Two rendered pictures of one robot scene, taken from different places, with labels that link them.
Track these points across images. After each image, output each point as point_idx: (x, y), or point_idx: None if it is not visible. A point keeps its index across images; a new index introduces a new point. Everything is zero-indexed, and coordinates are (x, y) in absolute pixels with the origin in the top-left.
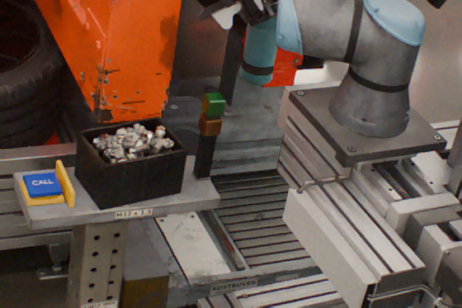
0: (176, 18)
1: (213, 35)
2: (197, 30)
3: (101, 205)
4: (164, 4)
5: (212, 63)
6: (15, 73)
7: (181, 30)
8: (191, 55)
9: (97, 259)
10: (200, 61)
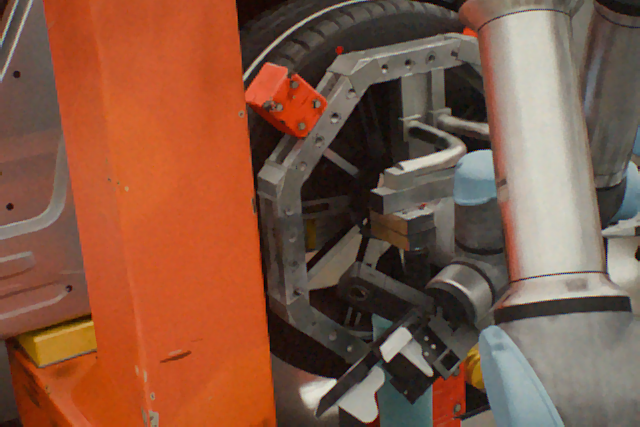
0: (271, 423)
1: (299, 380)
2: (276, 379)
3: None
4: (245, 405)
5: (311, 423)
6: None
7: None
8: (280, 419)
9: None
10: (295, 424)
